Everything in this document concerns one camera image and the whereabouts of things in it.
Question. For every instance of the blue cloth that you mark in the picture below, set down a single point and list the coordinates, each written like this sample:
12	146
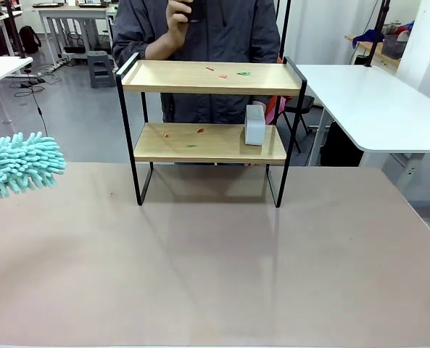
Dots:
370	36

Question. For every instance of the white background desk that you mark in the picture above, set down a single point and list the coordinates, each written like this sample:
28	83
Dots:
73	8

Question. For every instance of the person's right forearm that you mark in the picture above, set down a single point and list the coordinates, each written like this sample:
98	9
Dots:
138	47

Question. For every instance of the black clamp pole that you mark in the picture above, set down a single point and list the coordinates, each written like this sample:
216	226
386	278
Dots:
15	29

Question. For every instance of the black folding chair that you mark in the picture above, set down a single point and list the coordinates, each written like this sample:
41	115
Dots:
301	103

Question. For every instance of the wooden background desk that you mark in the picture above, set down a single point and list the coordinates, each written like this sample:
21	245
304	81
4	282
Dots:
376	51

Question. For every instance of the red pink cloth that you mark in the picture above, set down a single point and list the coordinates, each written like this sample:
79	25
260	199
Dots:
274	110

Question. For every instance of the grey plastic step stool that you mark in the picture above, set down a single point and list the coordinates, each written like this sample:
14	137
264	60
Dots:
101	69

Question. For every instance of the grey mesh basket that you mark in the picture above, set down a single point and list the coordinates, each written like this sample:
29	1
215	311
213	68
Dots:
394	47

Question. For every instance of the person in grey jacket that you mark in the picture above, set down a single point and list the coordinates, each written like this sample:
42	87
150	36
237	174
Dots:
232	36

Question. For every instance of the black backpack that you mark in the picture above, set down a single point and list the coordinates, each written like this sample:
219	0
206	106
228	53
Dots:
29	40

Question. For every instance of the black frame wooden two-tier shelf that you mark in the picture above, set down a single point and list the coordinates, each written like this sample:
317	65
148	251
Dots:
207	78

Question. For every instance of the white rectangular speaker box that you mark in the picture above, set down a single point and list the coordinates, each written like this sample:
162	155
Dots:
254	128

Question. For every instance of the small white table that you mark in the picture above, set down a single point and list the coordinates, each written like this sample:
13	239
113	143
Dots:
0	67

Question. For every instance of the person's right hand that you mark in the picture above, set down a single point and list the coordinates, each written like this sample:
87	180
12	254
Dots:
176	34

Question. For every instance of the large white rounded table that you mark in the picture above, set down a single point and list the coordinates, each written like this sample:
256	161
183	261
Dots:
363	94

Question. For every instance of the teal microfiber duster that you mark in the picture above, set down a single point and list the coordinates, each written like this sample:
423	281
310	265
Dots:
22	166

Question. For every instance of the black stand pole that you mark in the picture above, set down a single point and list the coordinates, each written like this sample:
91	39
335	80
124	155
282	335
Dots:
378	32

